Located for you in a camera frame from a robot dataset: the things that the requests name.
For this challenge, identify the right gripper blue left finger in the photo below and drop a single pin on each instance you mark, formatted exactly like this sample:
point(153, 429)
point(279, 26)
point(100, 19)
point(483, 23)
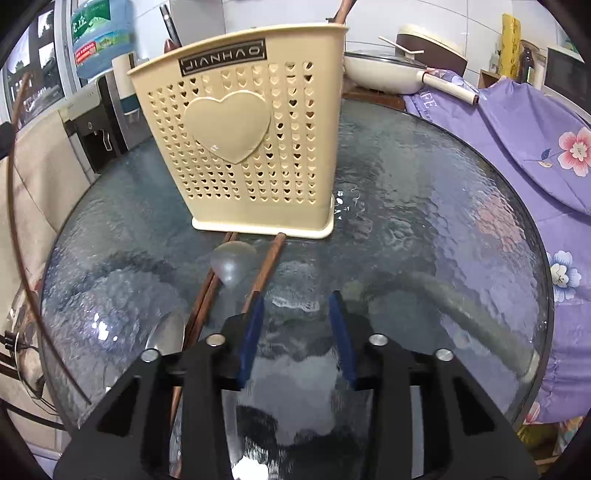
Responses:
point(253, 319)

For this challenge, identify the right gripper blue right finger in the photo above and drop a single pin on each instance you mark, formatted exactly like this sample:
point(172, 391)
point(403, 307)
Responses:
point(339, 318)

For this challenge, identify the brown wooden chopstick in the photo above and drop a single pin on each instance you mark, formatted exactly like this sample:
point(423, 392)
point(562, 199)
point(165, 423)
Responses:
point(344, 8)
point(177, 393)
point(198, 312)
point(265, 269)

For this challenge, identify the translucent plastic spoon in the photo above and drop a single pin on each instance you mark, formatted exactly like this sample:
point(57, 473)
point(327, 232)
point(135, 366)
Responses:
point(232, 261)

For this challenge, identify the metal spoon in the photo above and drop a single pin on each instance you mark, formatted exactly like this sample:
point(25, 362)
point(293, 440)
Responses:
point(167, 336)

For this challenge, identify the round glass table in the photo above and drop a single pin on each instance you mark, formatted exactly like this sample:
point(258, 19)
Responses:
point(430, 243)

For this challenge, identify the cream perforated utensil holder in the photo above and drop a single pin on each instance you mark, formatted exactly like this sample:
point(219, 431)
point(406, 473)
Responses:
point(248, 124)

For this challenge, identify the water dispenser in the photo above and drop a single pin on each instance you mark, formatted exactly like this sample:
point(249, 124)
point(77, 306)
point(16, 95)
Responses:
point(97, 128)

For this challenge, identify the cream frying pan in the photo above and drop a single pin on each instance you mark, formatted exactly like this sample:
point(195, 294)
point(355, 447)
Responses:
point(398, 76)

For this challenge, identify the purple floral cloth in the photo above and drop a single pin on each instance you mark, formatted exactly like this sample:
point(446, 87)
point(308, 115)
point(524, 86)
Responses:
point(543, 149)

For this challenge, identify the brown white rice cooker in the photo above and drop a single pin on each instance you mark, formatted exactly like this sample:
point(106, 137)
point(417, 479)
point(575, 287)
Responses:
point(438, 52)

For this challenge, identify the dark glass bottle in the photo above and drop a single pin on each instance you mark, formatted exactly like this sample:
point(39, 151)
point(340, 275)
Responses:
point(527, 66)

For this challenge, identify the blue water jug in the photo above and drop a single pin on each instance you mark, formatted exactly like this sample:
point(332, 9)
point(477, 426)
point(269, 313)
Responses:
point(101, 30)

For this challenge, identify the yellow foil roll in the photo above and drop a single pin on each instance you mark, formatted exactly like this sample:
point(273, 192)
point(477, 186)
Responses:
point(510, 47)

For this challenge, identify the white microwave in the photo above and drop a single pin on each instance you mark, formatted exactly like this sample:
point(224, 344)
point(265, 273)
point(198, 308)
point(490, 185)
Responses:
point(567, 79)

